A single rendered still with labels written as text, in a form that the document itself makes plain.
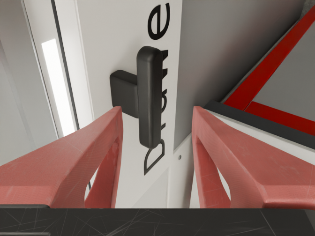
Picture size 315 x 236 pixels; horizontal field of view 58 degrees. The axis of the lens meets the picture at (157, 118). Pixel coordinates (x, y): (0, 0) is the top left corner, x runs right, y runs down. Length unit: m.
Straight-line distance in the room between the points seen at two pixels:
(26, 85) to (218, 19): 0.26
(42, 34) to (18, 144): 0.06
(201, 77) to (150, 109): 0.21
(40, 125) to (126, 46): 0.08
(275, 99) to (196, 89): 0.12
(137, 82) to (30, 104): 0.06
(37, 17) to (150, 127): 0.09
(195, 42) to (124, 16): 0.15
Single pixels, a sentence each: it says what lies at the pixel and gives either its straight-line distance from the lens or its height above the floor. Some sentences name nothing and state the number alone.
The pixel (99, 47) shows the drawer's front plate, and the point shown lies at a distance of 0.18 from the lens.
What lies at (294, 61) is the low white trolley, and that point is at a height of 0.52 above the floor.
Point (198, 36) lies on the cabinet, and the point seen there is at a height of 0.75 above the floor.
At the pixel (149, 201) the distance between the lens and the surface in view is 0.39.
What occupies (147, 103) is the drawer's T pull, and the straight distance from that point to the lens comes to 0.18.
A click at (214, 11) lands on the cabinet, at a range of 0.36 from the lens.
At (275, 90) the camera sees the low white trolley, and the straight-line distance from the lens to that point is 0.45.
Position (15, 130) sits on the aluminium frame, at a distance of 0.18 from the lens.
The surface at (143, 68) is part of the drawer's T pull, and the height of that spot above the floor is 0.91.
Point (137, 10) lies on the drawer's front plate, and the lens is 0.20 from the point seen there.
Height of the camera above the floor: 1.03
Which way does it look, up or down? 41 degrees down
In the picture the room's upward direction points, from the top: 130 degrees counter-clockwise
